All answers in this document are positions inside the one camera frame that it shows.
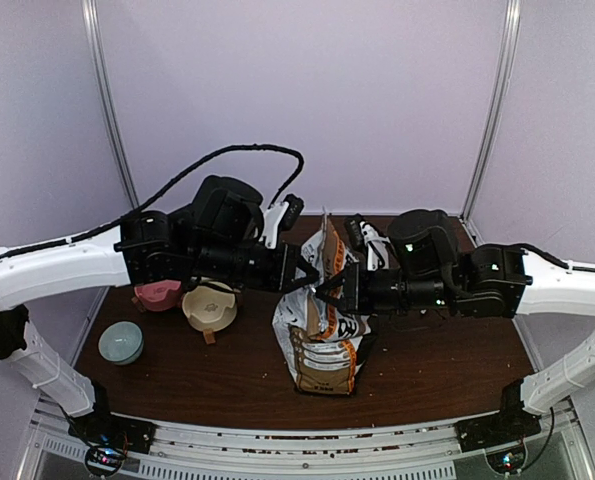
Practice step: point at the front aluminium rail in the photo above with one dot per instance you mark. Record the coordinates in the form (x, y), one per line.
(429, 450)

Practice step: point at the light blue ceramic bowl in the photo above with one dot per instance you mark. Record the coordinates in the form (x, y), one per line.
(121, 343)

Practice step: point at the pet food bag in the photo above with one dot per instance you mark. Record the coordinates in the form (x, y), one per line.
(324, 349)

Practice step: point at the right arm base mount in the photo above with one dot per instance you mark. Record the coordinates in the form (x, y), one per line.
(502, 434)

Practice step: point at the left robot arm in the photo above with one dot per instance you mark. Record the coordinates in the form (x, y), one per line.
(223, 235)

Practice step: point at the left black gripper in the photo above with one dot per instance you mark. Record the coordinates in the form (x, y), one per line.
(287, 254)

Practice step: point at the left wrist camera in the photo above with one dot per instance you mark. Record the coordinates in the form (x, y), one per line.
(280, 217)

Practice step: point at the left metal frame post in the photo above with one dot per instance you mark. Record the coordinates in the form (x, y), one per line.
(94, 36)

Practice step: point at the pink pet bowl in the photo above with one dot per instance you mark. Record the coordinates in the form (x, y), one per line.
(157, 297)

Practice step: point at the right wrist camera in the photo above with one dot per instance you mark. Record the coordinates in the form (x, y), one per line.
(368, 240)

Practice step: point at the cream pet bowl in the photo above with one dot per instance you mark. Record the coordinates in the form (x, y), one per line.
(210, 308)

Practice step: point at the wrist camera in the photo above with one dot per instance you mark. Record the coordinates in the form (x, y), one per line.
(280, 217)
(368, 240)

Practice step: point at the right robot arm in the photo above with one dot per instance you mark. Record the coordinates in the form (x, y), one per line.
(491, 280)

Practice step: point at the metal frame post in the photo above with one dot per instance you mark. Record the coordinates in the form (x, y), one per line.
(94, 36)
(503, 74)

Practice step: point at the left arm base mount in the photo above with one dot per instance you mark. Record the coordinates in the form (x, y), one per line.
(109, 438)

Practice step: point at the right metal frame post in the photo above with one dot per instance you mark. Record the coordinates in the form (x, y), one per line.
(503, 74)

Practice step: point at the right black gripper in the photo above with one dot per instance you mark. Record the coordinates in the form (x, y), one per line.
(356, 297)

